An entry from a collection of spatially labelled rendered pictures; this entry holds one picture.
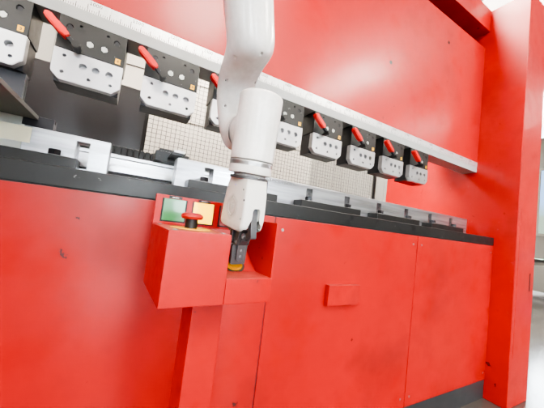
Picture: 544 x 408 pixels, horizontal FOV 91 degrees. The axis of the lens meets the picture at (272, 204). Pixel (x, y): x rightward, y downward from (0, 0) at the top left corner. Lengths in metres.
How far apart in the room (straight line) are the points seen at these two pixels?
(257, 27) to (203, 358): 0.59
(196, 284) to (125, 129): 1.05
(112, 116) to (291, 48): 0.82
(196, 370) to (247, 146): 0.41
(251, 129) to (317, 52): 0.77
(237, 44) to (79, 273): 0.58
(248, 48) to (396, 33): 1.17
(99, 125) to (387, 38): 1.36
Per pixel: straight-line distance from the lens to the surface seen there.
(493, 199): 2.01
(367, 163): 1.27
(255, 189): 0.49
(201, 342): 0.57
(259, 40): 0.54
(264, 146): 0.50
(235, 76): 0.58
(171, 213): 0.59
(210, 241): 0.46
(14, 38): 0.95
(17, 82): 0.95
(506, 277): 1.97
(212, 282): 0.48
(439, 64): 1.87
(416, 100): 1.63
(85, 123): 1.43
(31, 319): 0.79
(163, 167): 1.13
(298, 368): 1.04
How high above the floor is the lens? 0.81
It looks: 4 degrees up
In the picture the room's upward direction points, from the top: 7 degrees clockwise
